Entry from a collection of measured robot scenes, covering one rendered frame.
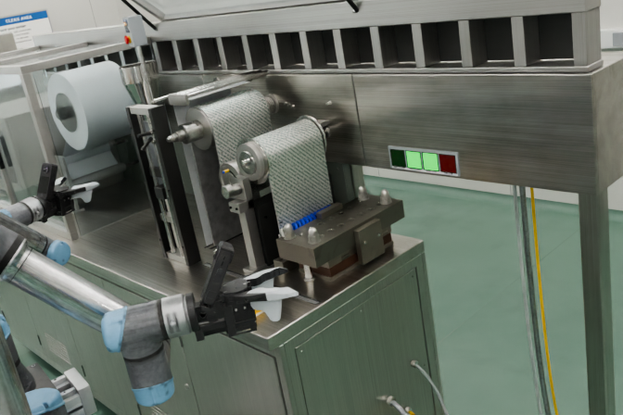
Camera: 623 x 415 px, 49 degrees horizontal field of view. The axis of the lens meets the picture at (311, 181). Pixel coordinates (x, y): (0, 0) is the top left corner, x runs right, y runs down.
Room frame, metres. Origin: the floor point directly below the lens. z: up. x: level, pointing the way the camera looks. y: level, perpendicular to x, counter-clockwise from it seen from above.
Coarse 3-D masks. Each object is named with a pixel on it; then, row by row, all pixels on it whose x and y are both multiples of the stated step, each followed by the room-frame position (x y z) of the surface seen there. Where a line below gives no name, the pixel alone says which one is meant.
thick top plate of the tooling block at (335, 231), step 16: (352, 208) 2.00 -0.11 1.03; (368, 208) 1.98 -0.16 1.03; (384, 208) 1.95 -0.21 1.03; (400, 208) 2.00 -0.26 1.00; (320, 224) 1.93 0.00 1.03; (336, 224) 1.90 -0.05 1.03; (352, 224) 1.87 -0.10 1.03; (384, 224) 1.94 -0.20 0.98; (288, 240) 1.84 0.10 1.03; (304, 240) 1.82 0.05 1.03; (336, 240) 1.80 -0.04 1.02; (352, 240) 1.85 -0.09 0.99; (288, 256) 1.83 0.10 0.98; (304, 256) 1.78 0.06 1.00; (320, 256) 1.76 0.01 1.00; (336, 256) 1.80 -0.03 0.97
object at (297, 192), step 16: (320, 160) 2.06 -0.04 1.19; (272, 176) 1.93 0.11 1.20; (288, 176) 1.97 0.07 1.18; (304, 176) 2.01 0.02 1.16; (320, 176) 2.06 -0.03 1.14; (272, 192) 1.93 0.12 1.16; (288, 192) 1.96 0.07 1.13; (304, 192) 2.01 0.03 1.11; (320, 192) 2.05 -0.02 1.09; (288, 208) 1.96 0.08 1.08; (304, 208) 2.00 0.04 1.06; (320, 208) 2.04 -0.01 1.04
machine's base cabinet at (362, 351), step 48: (0, 288) 3.34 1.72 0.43; (384, 288) 1.83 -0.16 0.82; (48, 336) 2.94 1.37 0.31; (96, 336) 2.47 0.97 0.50; (192, 336) 1.88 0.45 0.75; (336, 336) 1.68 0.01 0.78; (384, 336) 1.81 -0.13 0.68; (432, 336) 1.95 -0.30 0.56; (96, 384) 2.60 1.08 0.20; (192, 384) 1.95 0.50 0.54; (240, 384) 1.72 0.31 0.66; (288, 384) 1.55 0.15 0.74; (336, 384) 1.66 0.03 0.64; (384, 384) 1.79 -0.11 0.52
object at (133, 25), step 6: (126, 18) 2.37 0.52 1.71; (132, 18) 2.37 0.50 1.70; (138, 18) 2.38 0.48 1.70; (126, 24) 2.39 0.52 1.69; (132, 24) 2.37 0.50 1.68; (138, 24) 2.38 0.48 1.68; (126, 30) 2.40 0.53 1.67; (132, 30) 2.36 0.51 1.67; (138, 30) 2.37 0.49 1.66; (144, 30) 2.38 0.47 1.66; (126, 36) 2.38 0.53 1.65; (132, 36) 2.36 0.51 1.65; (138, 36) 2.37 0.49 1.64; (144, 36) 2.38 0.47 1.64; (126, 42) 2.38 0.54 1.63; (132, 42) 2.37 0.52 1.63; (138, 42) 2.37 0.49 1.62; (144, 42) 2.38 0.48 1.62
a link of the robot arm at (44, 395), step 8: (32, 392) 1.24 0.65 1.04; (40, 392) 1.23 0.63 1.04; (48, 392) 1.23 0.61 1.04; (56, 392) 1.22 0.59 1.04; (32, 400) 1.20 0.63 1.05; (40, 400) 1.19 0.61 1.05; (48, 400) 1.19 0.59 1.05; (56, 400) 1.20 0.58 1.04; (64, 400) 1.24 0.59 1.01; (32, 408) 1.17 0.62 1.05; (40, 408) 1.17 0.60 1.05; (48, 408) 1.18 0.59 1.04; (56, 408) 1.19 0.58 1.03; (64, 408) 1.22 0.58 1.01
